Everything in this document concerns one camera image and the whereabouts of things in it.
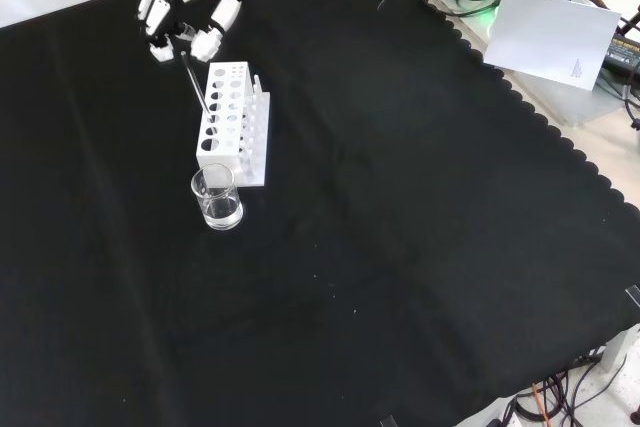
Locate clear glass rod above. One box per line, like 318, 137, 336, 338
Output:
180, 50, 211, 116

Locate white test tube rack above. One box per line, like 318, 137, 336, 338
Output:
195, 60, 272, 187

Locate clear glass beaker with water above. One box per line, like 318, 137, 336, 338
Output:
190, 162, 245, 232

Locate black table cloth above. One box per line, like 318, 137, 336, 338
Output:
0, 0, 640, 427

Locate pale board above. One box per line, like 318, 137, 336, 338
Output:
483, 0, 622, 92

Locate black power adapter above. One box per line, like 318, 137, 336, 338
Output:
602, 29, 640, 73

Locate white bench leg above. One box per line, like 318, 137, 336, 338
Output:
598, 325, 640, 373

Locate pale grey base plate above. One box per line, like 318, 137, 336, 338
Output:
418, 0, 640, 124

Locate black cables under bench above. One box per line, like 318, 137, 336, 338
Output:
499, 354, 640, 427

